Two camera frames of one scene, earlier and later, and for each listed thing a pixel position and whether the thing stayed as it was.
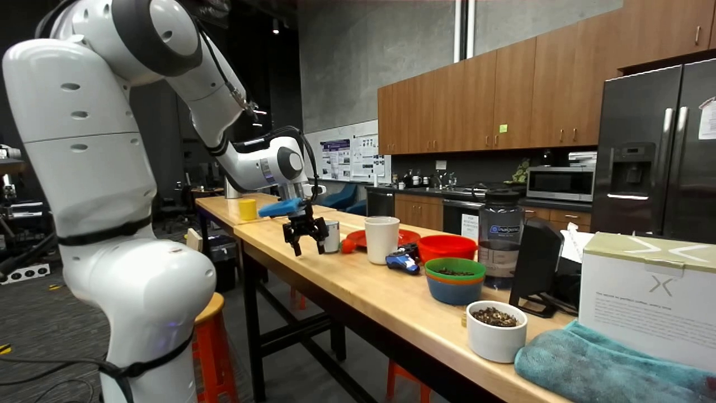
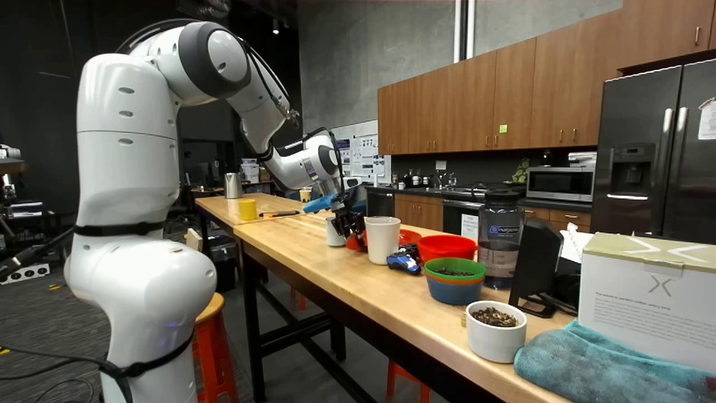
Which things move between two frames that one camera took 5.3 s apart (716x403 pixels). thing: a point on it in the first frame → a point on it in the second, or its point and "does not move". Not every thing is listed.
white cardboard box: x=652 y=292 does not move
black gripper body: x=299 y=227 → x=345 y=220
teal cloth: x=582 y=366 does not move
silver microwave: x=561 y=182 does not move
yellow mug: x=247 y=209 does not move
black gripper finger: x=319 y=240 → x=356 y=228
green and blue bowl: x=454 y=279 does not move
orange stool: x=213 y=356 does not move
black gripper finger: x=295 y=245 → x=342 y=227
